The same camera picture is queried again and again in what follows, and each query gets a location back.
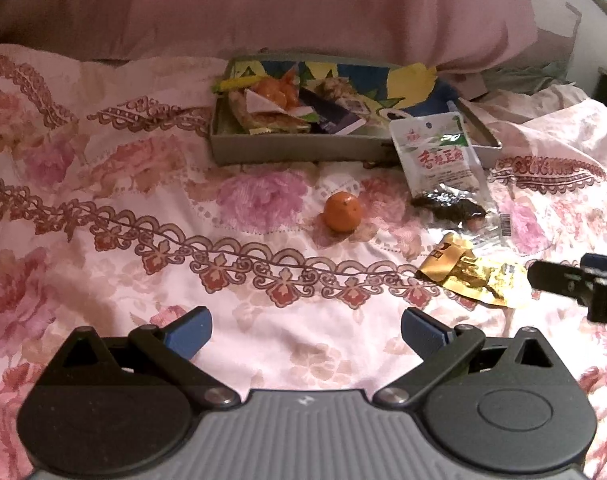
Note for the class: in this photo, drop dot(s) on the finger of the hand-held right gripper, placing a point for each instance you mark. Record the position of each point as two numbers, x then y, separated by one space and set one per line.
553 280
603 262

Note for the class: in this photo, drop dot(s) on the pink pillow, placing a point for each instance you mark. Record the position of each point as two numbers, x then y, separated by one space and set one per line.
258 5

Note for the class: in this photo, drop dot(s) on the pink floral bed sheet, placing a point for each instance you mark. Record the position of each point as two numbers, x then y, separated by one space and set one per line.
133 240

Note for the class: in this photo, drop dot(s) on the white snack packet green print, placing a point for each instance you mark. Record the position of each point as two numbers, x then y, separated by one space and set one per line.
436 160

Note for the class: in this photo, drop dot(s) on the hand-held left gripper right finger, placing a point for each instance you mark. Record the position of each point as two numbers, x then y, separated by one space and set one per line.
423 332

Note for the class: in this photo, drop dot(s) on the orange tangerine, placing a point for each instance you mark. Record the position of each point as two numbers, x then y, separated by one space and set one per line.
342 212

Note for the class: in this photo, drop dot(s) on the yellow snack packet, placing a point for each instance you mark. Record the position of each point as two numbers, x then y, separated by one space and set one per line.
463 270

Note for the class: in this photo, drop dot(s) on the dark purple snack packet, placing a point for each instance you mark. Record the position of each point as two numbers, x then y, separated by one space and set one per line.
328 117

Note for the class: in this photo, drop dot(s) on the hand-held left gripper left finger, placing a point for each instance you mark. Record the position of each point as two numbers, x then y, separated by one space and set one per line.
191 334

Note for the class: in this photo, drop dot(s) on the grey box with painted lining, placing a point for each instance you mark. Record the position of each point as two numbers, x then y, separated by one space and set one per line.
293 149

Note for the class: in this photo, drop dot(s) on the clear oat snack packet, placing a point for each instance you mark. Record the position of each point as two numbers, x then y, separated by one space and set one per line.
263 120
333 87

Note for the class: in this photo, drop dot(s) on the green cloth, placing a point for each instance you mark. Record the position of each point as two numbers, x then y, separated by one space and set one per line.
528 76

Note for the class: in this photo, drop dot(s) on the yellow green stick packet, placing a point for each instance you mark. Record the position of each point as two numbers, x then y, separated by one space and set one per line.
233 83

